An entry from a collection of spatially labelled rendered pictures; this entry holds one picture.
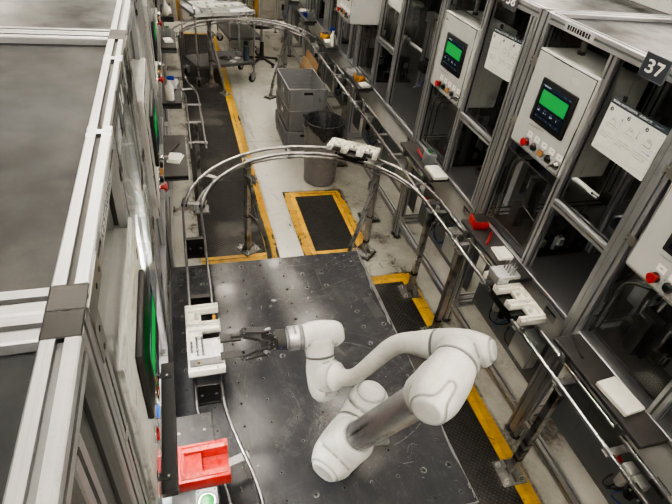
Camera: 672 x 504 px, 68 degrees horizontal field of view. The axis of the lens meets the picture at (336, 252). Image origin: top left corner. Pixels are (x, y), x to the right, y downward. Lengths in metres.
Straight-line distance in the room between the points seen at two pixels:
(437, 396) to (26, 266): 0.96
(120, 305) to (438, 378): 0.79
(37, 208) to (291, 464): 1.44
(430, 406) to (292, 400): 0.97
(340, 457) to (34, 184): 1.27
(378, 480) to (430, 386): 0.79
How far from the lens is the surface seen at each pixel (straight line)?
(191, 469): 1.75
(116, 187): 1.10
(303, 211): 4.42
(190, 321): 2.24
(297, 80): 5.74
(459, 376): 1.38
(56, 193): 0.93
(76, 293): 0.70
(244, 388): 2.23
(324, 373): 1.79
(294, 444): 2.09
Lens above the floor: 2.48
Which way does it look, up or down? 38 degrees down
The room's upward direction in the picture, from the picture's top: 8 degrees clockwise
